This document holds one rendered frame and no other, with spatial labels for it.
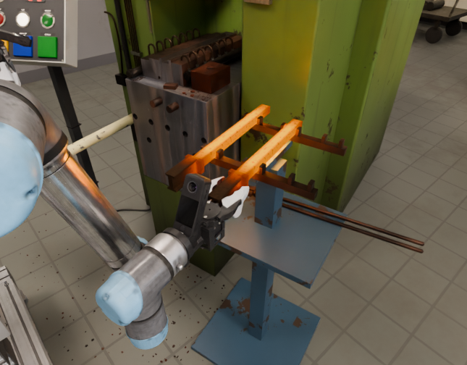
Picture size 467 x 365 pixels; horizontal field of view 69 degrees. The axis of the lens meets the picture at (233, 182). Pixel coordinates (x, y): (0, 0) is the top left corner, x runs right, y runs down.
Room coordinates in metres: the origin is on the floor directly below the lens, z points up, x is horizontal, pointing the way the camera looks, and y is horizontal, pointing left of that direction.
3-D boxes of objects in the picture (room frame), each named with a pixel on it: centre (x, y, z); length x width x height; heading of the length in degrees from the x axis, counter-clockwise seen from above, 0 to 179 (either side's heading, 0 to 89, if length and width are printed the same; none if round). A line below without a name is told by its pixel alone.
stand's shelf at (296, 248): (0.75, -0.10, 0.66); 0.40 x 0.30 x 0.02; 58
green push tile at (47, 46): (1.33, 0.69, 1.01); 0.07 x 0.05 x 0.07; 82
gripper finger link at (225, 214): (0.51, 0.02, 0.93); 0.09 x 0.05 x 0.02; 133
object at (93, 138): (1.34, 0.60, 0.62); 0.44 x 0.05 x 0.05; 147
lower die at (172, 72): (1.40, 0.14, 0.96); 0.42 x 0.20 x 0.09; 147
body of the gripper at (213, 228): (0.48, 0.08, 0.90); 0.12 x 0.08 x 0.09; 147
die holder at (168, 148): (1.38, 0.09, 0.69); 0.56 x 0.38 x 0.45; 147
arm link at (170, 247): (0.41, 0.12, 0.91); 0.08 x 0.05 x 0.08; 57
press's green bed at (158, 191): (1.38, 0.09, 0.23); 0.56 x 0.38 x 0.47; 147
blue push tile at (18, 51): (1.34, 0.79, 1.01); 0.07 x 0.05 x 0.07; 82
